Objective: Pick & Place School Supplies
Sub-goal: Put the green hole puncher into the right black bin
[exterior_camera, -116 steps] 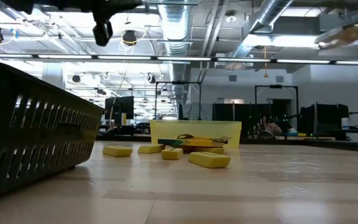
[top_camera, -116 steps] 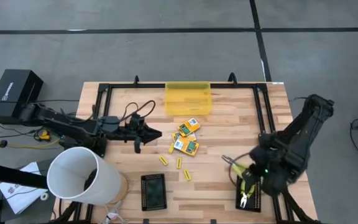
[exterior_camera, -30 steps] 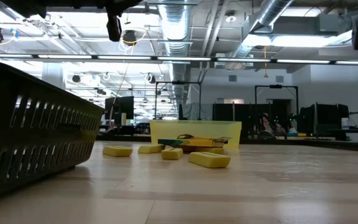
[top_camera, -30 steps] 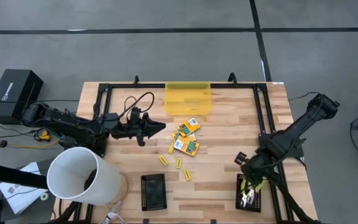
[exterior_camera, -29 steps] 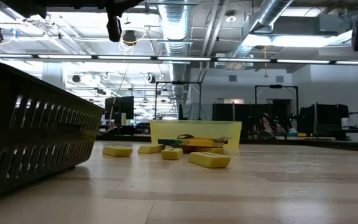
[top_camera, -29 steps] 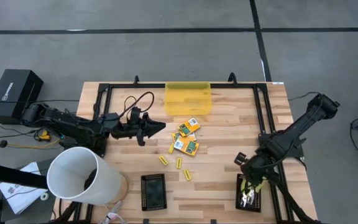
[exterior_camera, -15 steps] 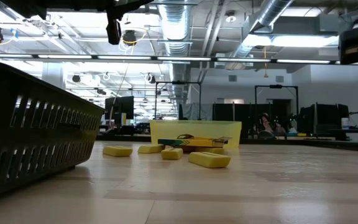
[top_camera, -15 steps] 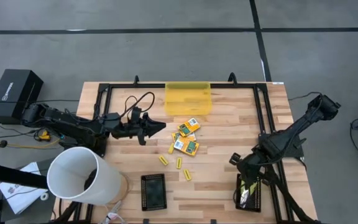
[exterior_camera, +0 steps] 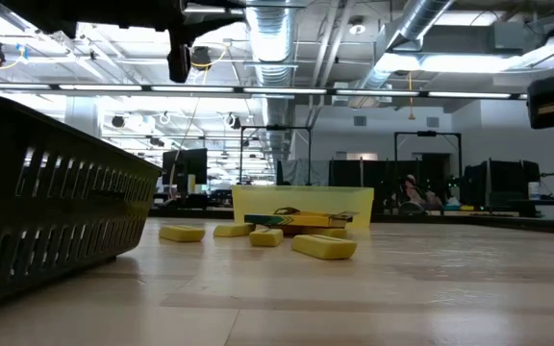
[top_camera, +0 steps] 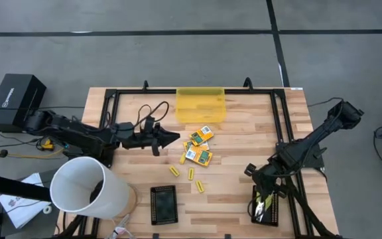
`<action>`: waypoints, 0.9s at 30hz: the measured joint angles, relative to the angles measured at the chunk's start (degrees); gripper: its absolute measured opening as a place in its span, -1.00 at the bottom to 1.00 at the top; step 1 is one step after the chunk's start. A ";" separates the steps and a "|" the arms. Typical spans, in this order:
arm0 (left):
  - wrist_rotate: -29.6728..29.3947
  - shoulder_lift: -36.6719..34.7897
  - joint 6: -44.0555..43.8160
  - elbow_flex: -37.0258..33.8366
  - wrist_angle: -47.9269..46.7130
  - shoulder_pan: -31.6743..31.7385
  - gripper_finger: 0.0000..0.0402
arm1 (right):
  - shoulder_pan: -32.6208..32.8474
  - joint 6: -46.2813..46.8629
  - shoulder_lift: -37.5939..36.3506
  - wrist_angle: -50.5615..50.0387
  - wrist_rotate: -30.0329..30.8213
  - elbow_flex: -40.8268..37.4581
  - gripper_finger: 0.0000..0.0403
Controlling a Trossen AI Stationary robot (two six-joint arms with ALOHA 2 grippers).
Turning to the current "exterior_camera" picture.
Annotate black mesh plastic tray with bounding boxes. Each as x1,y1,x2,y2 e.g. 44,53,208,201
0,89,164,313

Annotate round ceiling lamp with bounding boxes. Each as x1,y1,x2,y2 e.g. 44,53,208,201
347,16,367,36

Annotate yellow translucent plastic bin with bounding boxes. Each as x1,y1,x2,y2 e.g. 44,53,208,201
231,185,375,230

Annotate person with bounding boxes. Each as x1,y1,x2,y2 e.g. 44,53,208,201
398,173,444,213

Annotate yellow hanging cord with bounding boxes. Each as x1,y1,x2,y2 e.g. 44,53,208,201
405,70,416,121

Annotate black monitor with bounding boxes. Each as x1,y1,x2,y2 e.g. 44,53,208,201
161,147,209,194

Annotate yellow eraser block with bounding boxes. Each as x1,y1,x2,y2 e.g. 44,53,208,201
213,222,258,238
249,227,285,248
290,234,359,261
158,224,207,243
300,226,349,240

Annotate black partition curtain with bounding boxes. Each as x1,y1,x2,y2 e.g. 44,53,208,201
463,159,541,209
328,158,451,212

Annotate silver ventilation duct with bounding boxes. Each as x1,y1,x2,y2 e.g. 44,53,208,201
245,0,298,162
348,0,454,110

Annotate yellow green crayon box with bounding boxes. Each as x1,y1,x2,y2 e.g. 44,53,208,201
243,206,360,230

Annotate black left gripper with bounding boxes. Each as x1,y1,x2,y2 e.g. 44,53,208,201
77,0,245,36

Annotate grey tarp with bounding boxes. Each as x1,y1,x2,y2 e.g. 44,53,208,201
281,158,331,187

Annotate long ceiling light strip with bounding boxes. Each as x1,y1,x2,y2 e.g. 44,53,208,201
0,81,531,101

